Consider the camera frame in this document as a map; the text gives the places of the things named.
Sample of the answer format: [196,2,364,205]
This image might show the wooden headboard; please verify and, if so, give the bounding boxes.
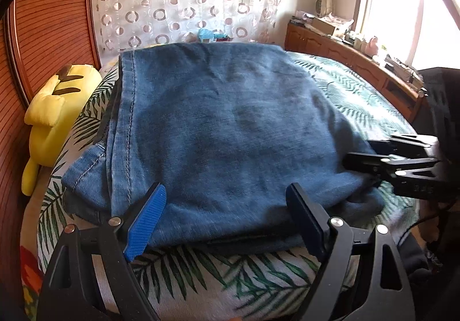
[0,0,103,321]

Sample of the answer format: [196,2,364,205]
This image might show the blue denim pants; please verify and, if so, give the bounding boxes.
[61,41,387,257]

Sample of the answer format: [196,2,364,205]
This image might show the wooden sideboard cabinet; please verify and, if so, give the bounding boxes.
[285,21,428,124]

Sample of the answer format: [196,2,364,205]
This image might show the light blue box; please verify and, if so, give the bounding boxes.
[197,28,229,43]

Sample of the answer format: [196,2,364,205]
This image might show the cardboard box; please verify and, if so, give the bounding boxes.
[310,16,354,37]

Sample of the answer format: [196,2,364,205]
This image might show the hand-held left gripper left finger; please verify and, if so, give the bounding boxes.
[36,182,168,321]

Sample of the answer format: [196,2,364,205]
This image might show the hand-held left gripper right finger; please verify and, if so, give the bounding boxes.
[285,182,417,321]

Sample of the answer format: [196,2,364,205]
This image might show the leaf-print bed sheet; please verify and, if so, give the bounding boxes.
[36,51,421,321]

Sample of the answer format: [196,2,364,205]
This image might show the yellow plush toy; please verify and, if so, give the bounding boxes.
[22,64,103,196]

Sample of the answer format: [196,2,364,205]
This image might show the floral blanket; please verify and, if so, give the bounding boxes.
[20,177,49,321]

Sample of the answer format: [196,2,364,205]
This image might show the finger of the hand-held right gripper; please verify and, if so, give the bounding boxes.
[342,152,446,201]
[367,133,441,158]

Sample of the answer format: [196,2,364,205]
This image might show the window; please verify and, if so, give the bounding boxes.
[354,0,460,72]

